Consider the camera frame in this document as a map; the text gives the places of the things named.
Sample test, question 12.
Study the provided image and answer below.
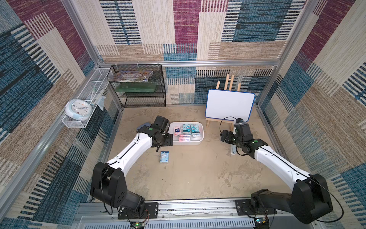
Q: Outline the colourful magazine on shelf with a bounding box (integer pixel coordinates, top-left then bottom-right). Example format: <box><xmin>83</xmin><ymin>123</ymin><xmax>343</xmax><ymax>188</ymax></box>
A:
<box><xmin>107</xmin><ymin>71</ymin><xmax>154</xmax><ymax>83</ymax></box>

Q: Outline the pink white tissue pack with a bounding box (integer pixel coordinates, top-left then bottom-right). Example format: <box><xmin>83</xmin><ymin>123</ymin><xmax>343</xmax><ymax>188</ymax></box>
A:
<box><xmin>179</xmin><ymin>135</ymin><xmax>191</xmax><ymax>142</ymax></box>

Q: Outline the white wire wall basket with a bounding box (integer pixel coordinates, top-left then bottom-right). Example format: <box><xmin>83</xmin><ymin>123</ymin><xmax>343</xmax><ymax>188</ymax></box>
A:
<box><xmin>62</xmin><ymin>68</ymin><xmax>111</xmax><ymax>128</ymax></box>

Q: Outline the blue framed whiteboard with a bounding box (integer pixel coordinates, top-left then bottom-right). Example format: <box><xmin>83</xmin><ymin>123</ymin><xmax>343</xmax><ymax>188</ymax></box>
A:
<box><xmin>205</xmin><ymin>89</ymin><xmax>255</xmax><ymax>122</ymax></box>

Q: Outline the blue elephant tissue pack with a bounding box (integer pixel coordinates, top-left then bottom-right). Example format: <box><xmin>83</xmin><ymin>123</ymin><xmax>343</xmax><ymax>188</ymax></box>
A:
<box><xmin>160</xmin><ymin>151</ymin><xmax>169</xmax><ymax>164</ymax></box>

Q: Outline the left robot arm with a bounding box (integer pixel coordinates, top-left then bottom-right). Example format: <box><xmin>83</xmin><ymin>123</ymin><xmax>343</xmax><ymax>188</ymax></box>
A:
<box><xmin>90</xmin><ymin>115</ymin><xmax>173</xmax><ymax>216</ymax></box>

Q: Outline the green board on shelf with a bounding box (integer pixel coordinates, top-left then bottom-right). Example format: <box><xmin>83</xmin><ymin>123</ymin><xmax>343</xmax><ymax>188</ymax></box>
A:
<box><xmin>115</xmin><ymin>83</ymin><xmax>157</xmax><ymax>93</ymax></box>

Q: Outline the white plastic storage box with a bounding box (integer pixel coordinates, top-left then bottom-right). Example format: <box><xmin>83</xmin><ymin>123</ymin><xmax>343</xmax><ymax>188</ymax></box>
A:
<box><xmin>168</xmin><ymin>121</ymin><xmax>205</xmax><ymax>146</ymax></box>

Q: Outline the black wire mesh shelf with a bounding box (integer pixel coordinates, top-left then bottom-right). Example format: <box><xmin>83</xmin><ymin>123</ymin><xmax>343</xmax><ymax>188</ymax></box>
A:
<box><xmin>107</xmin><ymin>64</ymin><xmax>166</xmax><ymax>108</ymax></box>

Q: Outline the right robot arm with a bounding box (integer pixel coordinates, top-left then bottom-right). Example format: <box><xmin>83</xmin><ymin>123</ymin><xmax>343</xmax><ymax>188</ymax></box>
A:
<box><xmin>220</xmin><ymin>119</ymin><xmax>333</xmax><ymax>224</ymax></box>

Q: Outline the blue grey hole punch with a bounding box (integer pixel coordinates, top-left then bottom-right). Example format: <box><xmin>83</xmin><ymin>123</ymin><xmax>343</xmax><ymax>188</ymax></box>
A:
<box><xmin>137</xmin><ymin>122</ymin><xmax>151</xmax><ymax>131</ymax></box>

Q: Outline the white round clock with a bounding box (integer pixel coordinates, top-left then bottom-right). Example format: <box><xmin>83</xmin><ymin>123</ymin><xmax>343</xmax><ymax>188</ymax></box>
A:
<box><xmin>65</xmin><ymin>99</ymin><xmax>93</xmax><ymax>121</ymax></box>

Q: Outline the teal cartoon tissue pack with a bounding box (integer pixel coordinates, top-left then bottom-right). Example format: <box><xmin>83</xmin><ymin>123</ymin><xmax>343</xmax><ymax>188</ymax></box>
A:
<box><xmin>182</xmin><ymin>124</ymin><xmax>192</xmax><ymax>135</ymax></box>
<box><xmin>190</xmin><ymin>124</ymin><xmax>201</xmax><ymax>137</ymax></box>

